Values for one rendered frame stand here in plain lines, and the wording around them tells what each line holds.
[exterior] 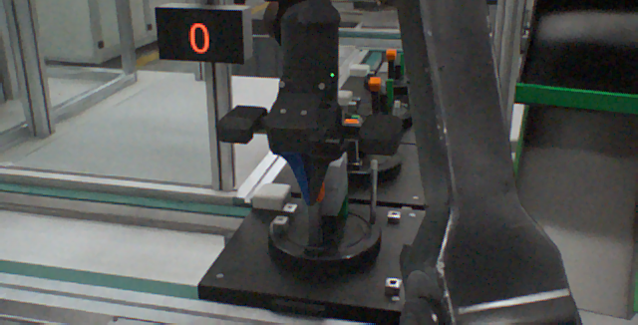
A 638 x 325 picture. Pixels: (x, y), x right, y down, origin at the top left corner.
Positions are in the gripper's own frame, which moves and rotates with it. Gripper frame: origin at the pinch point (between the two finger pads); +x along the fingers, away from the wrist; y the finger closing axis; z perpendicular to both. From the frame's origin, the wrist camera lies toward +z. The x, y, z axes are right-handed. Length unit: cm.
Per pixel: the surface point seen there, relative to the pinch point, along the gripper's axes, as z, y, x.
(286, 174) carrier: -27.1, -10.7, 12.1
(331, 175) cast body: -5.6, 1.0, 2.3
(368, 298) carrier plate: 2.8, 7.0, 12.6
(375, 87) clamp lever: -48.8, -0.1, 3.0
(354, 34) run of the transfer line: -153, -22, 13
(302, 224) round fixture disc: -8.1, -3.2, 10.4
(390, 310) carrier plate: 4.3, 9.5, 12.7
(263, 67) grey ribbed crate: -192, -69, 36
